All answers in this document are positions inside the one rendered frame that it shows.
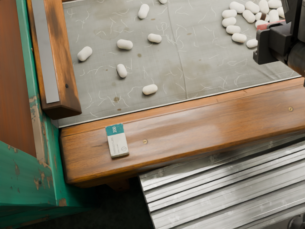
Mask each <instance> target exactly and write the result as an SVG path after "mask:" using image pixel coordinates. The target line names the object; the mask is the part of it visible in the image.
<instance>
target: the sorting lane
mask: <svg viewBox="0 0 305 229"><path fill-rule="evenodd" d="M233 1H235V2H237V3H240V4H242V5H244V6H245V4H246V2H248V1H251V2H253V3H254V4H256V5H258V6H259V2H260V1H261V0H167V2H166V3H165V4H162V3H161V2H160V1H159V0H74V1H68V2H63V3H62V4H63V9H64V16H65V22H66V27H67V33H68V39H69V47H70V53H71V58H72V64H73V69H74V76H75V80H76V85H77V90H78V95H79V101H80V105H81V110H82V114H80V115H76V116H71V117H67V118H62V119H58V125H59V128H60V129H62V128H64V127H69V126H73V125H78V124H84V123H88V122H92V121H97V120H101V119H107V118H112V117H116V116H121V115H126V114H130V113H135V112H139V111H144V110H149V109H154V108H158V107H163V106H167V105H173V104H177V103H182V102H186V101H191V100H196V99H201V98H205V97H210V96H214V95H220V94H224V93H229V92H233V91H238V90H243V89H248V88H252V87H257V86H261V85H267V84H271V83H275V82H280V81H284V80H290V79H295V78H299V77H302V76H301V75H300V74H298V73H297V72H295V71H294V70H292V69H291V68H290V67H288V66H287V65H285V64H284V63H282V62H281V61H277V62H272V63H267V64H262V65H259V64H257V63H256V62H255V61H254V60H253V51H256V50H257V46H256V47H252V48H249V47H247V45H246V44H247V42H248V41H249V40H252V39H256V32H257V28H256V22H257V21H256V20H255V21H254V22H253V23H249V22H248V21H247V20H246V19H245V18H244V17H243V13H237V15H236V17H235V19H236V23H235V24H234V25H235V26H239V27H240V29H241V31H240V33H239V34H244V35H245V36H246V41H245V42H244V43H241V42H236V41H234V40H233V39H232V35H233V34H229V33H227V31H226V28H227V27H224V26H223V25H222V21H223V20H224V19H225V18H223V17H222V13H223V11H225V10H230V7H229V5H230V3H231V2H233ZM143 4H147V5H148V6H149V11H148V14H147V16H146V18H144V19H140V18H139V16H138V12H139V10H140V8H141V5H143ZM149 34H155V35H160V36H161V38H162V40H161V42H159V43H156V42H151V41H149V40H148V36H149ZM118 40H129V41H131V42H132V44H133V47H132V48H131V49H130V50H127V49H121V48H119V47H118V46H117V42H118ZM86 46H88V47H90V48H91V49H92V54H91V55H90V56H89V57H88V58H87V59H86V60H85V61H80V60H79V59H78V53H79V52H80V51H81V50H82V49H83V48H84V47H86ZM118 64H123V65H124V67H125V69H126V71H127V76H126V77H124V78H123V77H120V75H119V73H118V71H117V65H118ZM152 84H154V85H156V86H157V91H156V92H155V93H152V94H149V95H145V94H144V93H143V88H144V87H145V86H148V85H152Z"/></svg>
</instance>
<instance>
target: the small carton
mask: <svg viewBox="0 0 305 229"><path fill-rule="evenodd" d="M105 129H106V134H107V139H108V145H109V150H110V154H111V157H112V158H115V157H119V156H123V155H127V154H129V150H128V144H127V140H126V136H125V132H124V127H123V123H120V124H114V125H110V126H106V127H105Z"/></svg>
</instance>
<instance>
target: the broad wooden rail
mask: <svg viewBox="0 0 305 229"><path fill-rule="evenodd" d="M304 79H305V78H304V77H299V78H295V79H290V80H284V81H280V82H275V83H271V84H267V85H261V86H257V87H252V88H248V89H243V90H238V91H233V92H229V93H224V94H220V95H214V96H210V97H205V98H201V99H196V100H191V101H186V102H182V103H177V104H173V105H167V106H163V107H158V108H154V109H149V110H144V111H139V112H135V113H130V114H125V115H121V116H116V117H112V118H107V119H101V120H97V121H92V122H88V123H84V124H78V125H73V126H69V127H64V128H62V129H61V130H60V133H59V145H60V152H61V158H62V164H63V169H64V178H65V182H66V183H68V184H70V185H73V186H76V187H79V188H82V189H86V188H90V187H94V186H98V185H102V184H107V183H111V182H115V181H119V180H123V179H129V178H132V177H136V176H137V173H141V172H146V171H150V170H154V169H159V168H163V167H166V166H169V165H172V164H177V163H180V162H185V161H189V160H193V159H198V158H202V157H206V156H210V155H214V154H219V153H223V152H227V151H231V150H236V149H240V148H245V147H248V146H253V145H256V144H262V143H266V142H270V141H274V140H278V139H283V138H287V137H291V136H295V135H299V134H304V133H305V87H304V86H303V85H304ZM120 123H123V127H124V132H125V136H126V140H127V144H128V150H129V154H127V155H123V156H119V157H115V158H112V157H111V154H110V150H109V145H108V139H107V134H106V129H105V127H106V126H110V125H114V124H120Z"/></svg>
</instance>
